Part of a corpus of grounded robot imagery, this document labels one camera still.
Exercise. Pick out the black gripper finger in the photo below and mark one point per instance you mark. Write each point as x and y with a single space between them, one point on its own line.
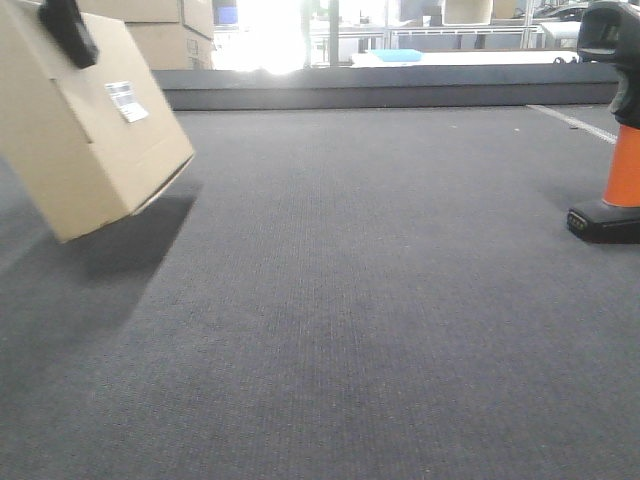
63 20

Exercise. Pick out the white barcode label sticker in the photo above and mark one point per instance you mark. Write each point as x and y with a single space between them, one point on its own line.
123 96

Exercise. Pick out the large cardboard box lower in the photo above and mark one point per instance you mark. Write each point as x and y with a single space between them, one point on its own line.
172 46

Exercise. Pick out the dark grey raised ledge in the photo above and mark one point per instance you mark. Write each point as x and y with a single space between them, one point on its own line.
389 87

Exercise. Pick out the black orange barcode scanner gun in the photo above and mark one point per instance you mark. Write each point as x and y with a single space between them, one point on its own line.
609 34

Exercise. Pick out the white background table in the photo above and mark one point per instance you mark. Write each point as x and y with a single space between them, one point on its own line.
473 57

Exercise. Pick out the brown cardboard package box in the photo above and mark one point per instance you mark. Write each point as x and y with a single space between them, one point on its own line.
83 165

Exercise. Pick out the blue flat tray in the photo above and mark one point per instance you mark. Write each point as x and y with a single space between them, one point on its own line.
397 55

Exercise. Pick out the large cardboard box upper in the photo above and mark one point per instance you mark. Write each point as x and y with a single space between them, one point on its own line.
197 15

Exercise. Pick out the large cardboard box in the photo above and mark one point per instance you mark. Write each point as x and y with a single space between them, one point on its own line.
172 46
197 15

